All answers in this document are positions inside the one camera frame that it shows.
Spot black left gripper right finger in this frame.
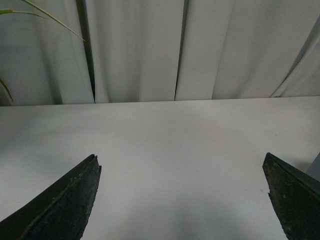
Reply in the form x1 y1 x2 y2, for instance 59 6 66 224
262 152 320 240

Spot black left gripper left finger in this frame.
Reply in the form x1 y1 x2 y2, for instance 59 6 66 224
0 154 102 240

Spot gray square base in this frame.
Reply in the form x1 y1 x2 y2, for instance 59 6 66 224
306 153 320 182

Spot white curtain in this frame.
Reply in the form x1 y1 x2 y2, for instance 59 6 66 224
0 0 320 106

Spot green spider plant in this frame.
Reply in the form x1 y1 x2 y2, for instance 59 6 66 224
0 0 86 103

